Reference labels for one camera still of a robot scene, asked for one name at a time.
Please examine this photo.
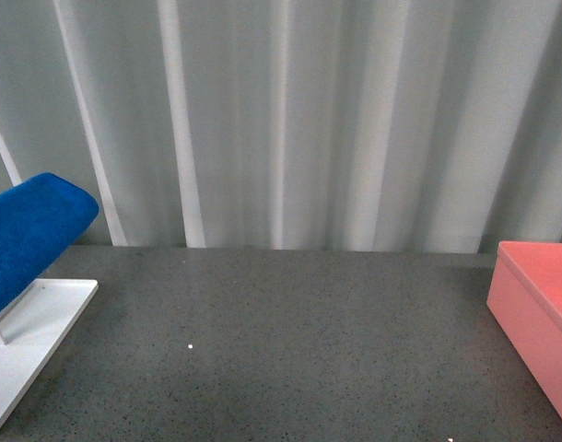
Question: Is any pink plastic box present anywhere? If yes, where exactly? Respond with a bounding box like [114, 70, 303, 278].
[486, 241, 562, 419]

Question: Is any white towel rack base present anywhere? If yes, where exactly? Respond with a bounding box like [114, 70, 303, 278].
[0, 278, 99, 428]

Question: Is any white pleated curtain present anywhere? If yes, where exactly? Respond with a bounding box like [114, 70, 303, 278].
[0, 1, 562, 253]

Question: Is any blue microfiber cloth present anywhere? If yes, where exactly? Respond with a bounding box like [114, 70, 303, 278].
[0, 173, 100, 312]

